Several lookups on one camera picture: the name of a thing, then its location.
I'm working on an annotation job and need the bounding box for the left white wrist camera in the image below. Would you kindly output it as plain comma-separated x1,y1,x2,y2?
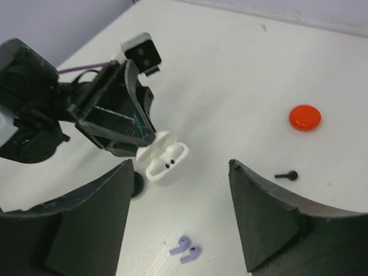
120,32,162,76

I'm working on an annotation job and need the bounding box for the white earbud charging case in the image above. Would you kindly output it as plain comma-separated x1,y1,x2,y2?
136,131,189,187

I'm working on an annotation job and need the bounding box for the black earbud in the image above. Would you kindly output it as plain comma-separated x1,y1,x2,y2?
274,170,298,181

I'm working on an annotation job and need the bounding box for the white earbud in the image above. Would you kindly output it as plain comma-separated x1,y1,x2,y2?
148,158,170,177
166,144,183,164

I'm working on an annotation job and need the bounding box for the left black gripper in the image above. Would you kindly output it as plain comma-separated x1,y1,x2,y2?
67,60,155,157

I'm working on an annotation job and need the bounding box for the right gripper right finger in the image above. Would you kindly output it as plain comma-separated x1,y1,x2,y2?
229,159,367,275

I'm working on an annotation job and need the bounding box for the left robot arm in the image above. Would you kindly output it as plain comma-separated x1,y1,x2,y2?
1,36,162,164

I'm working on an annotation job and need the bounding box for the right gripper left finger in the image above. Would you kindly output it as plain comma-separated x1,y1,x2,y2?
1,160,135,275

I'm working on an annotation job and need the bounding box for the purple earbud right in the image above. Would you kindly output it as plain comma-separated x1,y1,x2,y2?
180,246,202,264

